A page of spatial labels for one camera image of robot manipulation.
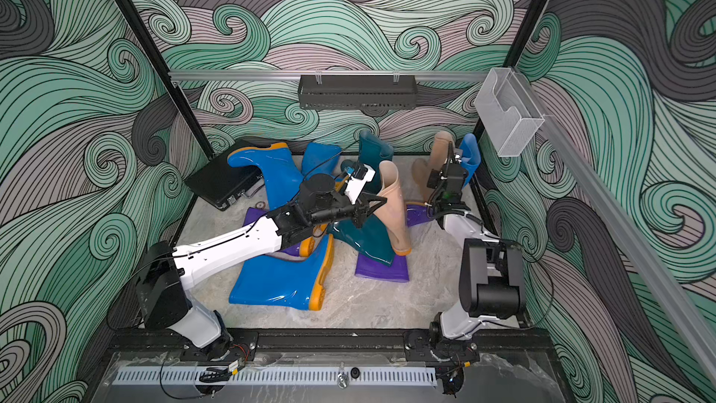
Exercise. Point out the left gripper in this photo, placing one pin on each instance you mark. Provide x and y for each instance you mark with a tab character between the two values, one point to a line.
358	203

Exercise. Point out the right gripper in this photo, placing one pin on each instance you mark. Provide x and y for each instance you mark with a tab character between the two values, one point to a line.
434	175

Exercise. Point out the beige boot back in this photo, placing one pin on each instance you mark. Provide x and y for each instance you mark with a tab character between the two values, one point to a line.
421	169

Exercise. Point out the beige boot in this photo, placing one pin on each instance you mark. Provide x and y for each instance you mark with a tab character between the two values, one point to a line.
393	213
421	169

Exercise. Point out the small blue boot orange sole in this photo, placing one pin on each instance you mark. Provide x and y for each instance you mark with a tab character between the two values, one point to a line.
320	159

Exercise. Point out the teal boot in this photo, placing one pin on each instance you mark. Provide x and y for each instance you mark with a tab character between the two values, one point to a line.
371	240
372	152

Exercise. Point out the purple boot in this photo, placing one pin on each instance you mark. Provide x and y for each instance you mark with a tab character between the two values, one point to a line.
397	272
302	249

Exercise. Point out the teal boot back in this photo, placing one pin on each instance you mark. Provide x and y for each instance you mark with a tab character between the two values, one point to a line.
372	152

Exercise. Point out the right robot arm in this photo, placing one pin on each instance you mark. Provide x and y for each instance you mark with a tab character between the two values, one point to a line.
490	284

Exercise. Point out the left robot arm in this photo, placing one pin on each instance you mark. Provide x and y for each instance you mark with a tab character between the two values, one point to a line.
168	274

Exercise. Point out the large blue boot front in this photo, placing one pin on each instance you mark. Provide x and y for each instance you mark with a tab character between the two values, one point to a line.
268	281

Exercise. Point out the black case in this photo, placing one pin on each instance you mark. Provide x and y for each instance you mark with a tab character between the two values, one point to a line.
221	185

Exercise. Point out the clear mesh wall bin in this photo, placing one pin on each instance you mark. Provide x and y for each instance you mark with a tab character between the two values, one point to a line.
508	108

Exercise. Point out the black wall shelf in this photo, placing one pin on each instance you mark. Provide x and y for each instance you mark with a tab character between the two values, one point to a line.
357	92

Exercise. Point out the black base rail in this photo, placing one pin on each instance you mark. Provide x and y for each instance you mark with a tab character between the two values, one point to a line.
412	345

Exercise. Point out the white slotted cable duct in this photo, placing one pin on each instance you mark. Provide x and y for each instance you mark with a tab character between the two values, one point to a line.
290	375

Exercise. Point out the aluminium rail back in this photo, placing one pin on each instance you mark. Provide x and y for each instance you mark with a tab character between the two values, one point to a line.
190	75

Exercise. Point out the aluminium rail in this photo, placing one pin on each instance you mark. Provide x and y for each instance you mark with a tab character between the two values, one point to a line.
569	134
190	75

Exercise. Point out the aluminium rail right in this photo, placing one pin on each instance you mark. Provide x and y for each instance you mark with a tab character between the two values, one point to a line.
569	134

